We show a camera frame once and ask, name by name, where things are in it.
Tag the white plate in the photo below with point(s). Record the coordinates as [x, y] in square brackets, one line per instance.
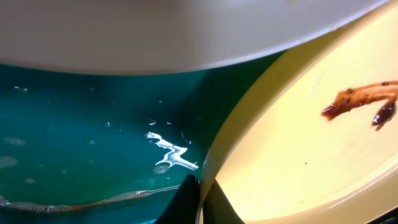
[136, 37]

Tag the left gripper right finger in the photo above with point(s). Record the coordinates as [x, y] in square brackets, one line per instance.
[217, 208]

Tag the light green plate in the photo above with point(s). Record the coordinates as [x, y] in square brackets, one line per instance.
[314, 139]

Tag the teal plastic tray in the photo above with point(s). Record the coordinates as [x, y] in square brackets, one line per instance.
[108, 149]

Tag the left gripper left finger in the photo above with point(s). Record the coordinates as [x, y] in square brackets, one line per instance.
[182, 208]

